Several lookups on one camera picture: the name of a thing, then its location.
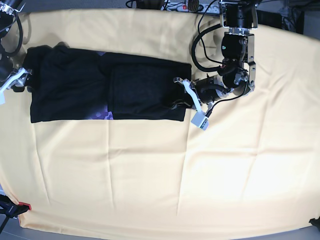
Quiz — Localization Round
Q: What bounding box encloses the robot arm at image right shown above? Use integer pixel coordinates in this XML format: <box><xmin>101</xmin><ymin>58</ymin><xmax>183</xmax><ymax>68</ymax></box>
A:
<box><xmin>170</xmin><ymin>0</ymin><xmax>258</xmax><ymax>117</ymax></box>

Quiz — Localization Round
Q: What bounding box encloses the white power strip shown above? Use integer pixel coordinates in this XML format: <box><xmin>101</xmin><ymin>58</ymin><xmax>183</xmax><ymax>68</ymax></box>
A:
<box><xmin>161</xmin><ymin>0</ymin><xmax>220</xmax><ymax>16</ymax></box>

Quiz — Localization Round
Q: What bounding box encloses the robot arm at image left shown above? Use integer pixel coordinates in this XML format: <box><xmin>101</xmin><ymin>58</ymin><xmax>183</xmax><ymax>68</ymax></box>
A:
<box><xmin>0</xmin><ymin>0</ymin><xmax>32</xmax><ymax>105</ymax></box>

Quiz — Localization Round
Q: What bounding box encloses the tangle of black cables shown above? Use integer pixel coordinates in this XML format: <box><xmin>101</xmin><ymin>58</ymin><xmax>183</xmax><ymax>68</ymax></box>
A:
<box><xmin>219</xmin><ymin>0</ymin><xmax>263</xmax><ymax>11</ymax></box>

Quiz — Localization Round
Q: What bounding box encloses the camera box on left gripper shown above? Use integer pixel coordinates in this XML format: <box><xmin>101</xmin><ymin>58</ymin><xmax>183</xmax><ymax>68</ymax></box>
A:
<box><xmin>191</xmin><ymin>112</ymin><xmax>209</xmax><ymax>131</ymax></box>

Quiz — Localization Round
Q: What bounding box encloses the black clamp at right edge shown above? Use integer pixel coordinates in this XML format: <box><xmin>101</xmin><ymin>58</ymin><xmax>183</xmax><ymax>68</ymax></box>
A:
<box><xmin>309</xmin><ymin>217</ymin><xmax>320</xmax><ymax>230</ymax></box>

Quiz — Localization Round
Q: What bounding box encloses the black T-shirt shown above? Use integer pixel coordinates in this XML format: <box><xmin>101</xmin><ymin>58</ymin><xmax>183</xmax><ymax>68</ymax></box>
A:
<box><xmin>23</xmin><ymin>45</ymin><xmax>192</xmax><ymax>123</ymax></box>

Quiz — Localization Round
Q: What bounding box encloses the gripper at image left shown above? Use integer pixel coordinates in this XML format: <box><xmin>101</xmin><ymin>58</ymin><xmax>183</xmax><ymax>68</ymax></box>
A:
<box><xmin>0</xmin><ymin>56</ymin><xmax>33</xmax><ymax>94</ymax></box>

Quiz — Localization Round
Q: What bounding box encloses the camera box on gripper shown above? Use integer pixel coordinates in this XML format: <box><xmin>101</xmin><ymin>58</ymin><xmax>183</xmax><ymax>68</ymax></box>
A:
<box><xmin>0</xmin><ymin>93</ymin><xmax>6</xmax><ymax>105</ymax></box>
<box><xmin>191</xmin><ymin>112</ymin><xmax>209</xmax><ymax>131</ymax></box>

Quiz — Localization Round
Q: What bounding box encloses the black and red clamp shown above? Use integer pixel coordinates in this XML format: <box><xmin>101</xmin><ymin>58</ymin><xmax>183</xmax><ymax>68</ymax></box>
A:
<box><xmin>0</xmin><ymin>194</ymin><xmax>32</xmax><ymax>228</ymax></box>

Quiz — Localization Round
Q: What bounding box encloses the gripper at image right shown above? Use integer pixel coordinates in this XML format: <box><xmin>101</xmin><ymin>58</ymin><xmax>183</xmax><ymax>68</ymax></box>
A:
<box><xmin>169</xmin><ymin>76</ymin><xmax>230</xmax><ymax>113</ymax></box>

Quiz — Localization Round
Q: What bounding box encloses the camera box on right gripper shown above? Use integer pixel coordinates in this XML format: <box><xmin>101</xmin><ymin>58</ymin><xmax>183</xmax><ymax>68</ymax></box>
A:
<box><xmin>0</xmin><ymin>93</ymin><xmax>6</xmax><ymax>105</ymax></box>

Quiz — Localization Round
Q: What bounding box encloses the yellow table cloth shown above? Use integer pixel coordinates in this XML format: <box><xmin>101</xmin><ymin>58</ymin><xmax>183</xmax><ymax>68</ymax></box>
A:
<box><xmin>0</xmin><ymin>7</ymin><xmax>320</xmax><ymax>235</ymax></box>

